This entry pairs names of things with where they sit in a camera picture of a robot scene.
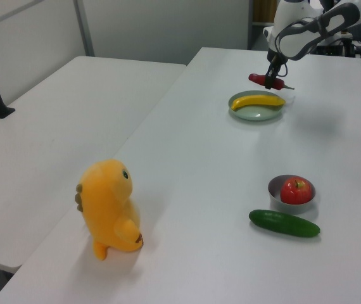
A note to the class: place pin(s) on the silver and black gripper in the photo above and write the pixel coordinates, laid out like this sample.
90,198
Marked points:
275,60

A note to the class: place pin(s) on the red chili pepper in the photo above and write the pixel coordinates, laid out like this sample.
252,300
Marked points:
256,78

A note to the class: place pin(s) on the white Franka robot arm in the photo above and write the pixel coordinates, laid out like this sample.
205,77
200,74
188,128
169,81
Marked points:
297,41

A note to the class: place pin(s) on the green plastic plate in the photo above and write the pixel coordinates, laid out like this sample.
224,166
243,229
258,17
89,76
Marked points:
256,114

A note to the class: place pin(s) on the yellow banana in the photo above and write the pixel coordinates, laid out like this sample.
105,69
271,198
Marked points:
259,100

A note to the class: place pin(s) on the brown wooden cabinet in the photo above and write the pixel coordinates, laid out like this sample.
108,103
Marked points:
263,11

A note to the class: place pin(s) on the black clamp pole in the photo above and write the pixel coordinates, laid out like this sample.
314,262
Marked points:
345,41

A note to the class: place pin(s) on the red apple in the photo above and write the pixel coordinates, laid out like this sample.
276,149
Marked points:
295,190

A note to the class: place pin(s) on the gray bowl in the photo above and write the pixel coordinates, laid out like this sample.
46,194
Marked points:
289,207

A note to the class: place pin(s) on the green cucumber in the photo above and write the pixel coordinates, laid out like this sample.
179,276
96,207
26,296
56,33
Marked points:
283,223

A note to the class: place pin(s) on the orange plush dinosaur toy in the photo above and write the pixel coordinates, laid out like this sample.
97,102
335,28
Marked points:
107,206

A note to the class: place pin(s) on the gray partition post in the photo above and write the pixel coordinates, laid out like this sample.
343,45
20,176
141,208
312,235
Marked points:
85,28

